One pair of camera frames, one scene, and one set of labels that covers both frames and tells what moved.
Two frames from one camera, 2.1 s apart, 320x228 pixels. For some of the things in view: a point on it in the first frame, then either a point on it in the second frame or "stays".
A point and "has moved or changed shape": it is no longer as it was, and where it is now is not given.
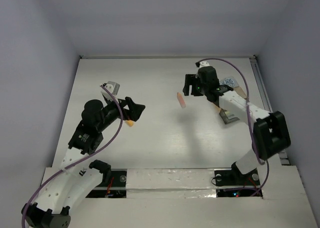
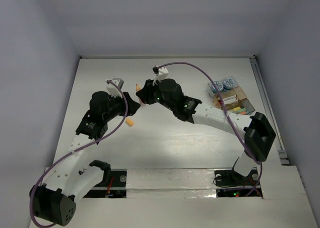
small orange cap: (130, 122) stays
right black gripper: (193, 79) -> (145, 94)
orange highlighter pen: (181, 100) has moved or changed shape
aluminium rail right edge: (283, 158) stays
